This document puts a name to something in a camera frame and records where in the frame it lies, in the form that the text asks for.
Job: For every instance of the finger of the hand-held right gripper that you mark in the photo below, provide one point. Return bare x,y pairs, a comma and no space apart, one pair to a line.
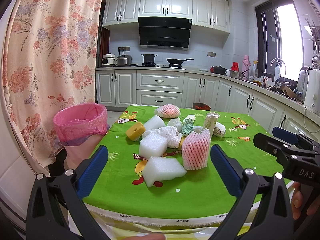
285,133
272,146

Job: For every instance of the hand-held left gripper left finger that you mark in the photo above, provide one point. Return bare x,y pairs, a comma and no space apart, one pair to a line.
96,163

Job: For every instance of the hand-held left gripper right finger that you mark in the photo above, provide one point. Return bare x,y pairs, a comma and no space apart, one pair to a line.
223,166

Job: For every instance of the tall pink foam net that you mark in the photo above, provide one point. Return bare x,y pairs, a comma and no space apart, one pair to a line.
196,150

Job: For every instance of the patterned paper roll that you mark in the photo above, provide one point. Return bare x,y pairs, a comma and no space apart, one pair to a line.
220,130

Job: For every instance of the pink trash bin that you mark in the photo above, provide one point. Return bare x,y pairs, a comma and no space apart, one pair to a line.
80,127

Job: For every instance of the white foam piece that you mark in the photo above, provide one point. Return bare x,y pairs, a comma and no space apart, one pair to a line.
198,129

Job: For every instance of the patterned paper tube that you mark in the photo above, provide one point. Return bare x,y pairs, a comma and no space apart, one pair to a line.
210,122

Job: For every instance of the yellow sponge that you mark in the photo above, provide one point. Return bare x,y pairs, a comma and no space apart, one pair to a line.
135,132

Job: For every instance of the teal striped foam net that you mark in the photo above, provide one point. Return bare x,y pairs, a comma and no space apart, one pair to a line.
187,128

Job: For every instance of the white foam roll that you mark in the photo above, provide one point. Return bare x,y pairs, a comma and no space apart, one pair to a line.
190,118

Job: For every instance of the large white tissue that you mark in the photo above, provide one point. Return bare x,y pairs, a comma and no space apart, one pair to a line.
172,136

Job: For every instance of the large white foam block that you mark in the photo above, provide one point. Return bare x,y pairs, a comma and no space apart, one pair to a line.
163,170

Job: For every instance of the small white tissue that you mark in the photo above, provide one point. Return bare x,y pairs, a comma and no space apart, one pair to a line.
175,123

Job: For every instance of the person's right hand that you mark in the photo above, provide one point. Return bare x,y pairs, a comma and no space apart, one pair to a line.
296,196

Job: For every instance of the green printed tablecloth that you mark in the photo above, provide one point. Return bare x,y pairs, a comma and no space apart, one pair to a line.
200,192

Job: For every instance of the white electric kettle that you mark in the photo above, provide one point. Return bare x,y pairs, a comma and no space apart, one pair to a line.
312,90

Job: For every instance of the white soap bottle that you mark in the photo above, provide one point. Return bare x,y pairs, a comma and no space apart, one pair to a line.
277,73

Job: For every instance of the red plastic box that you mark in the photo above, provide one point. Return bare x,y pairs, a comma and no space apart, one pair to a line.
201,106

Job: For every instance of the white spray bottle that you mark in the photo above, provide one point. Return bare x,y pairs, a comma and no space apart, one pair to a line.
254,71

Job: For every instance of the chrome faucet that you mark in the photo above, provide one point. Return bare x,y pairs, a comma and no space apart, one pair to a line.
277,60

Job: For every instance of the steel bowl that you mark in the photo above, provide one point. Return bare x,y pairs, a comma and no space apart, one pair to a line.
236,74

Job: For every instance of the pink thermos flask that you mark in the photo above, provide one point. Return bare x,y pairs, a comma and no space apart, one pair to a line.
246,65

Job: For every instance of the red thermos jug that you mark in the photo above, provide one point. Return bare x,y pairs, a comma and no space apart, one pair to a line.
235,67

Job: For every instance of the dark casserole pot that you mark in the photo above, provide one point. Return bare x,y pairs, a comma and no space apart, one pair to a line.
218,70

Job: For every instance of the dark framed window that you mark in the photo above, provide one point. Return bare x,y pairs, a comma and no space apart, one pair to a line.
266,42

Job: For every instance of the hanging kitchen utensils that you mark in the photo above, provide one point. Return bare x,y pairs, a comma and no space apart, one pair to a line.
315,40

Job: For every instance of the white base cabinets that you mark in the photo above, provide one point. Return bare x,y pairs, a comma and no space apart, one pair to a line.
160,87

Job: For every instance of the white rice cooker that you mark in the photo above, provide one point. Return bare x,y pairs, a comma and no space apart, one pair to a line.
108,60

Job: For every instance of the floral curtain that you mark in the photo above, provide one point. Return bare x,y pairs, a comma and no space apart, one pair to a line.
50,67

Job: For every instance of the silver pressure cooker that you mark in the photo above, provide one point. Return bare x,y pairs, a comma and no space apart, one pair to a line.
123,60

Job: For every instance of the black wok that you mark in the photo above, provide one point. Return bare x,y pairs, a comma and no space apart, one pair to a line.
176,61

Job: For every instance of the gas stove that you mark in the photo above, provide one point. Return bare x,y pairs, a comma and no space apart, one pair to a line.
162,66

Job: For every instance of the black range hood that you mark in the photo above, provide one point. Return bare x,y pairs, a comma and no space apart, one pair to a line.
165,33

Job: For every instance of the wall socket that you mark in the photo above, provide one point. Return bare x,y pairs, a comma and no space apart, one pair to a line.
211,54
124,48

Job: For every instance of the white wall cabinet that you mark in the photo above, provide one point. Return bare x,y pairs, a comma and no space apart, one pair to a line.
211,11
121,8
165,3

